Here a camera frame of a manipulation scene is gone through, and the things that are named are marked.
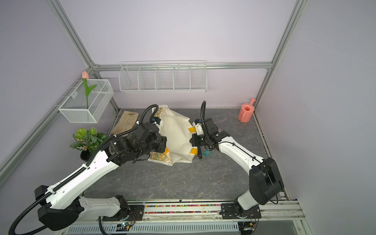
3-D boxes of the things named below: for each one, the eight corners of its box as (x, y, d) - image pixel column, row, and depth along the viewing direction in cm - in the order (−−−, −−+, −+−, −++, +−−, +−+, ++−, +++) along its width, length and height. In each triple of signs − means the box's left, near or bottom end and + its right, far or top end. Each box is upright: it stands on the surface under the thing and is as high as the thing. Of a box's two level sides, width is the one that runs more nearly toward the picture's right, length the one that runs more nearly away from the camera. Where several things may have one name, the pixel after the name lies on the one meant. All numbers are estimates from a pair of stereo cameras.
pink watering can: (237, 123, 114) (240, 113, 105) (239, 107, 125) (243, 96, 116) (249, 126, 112) (253, 116, 103) (250, 109, 124) (254, 98, 115)
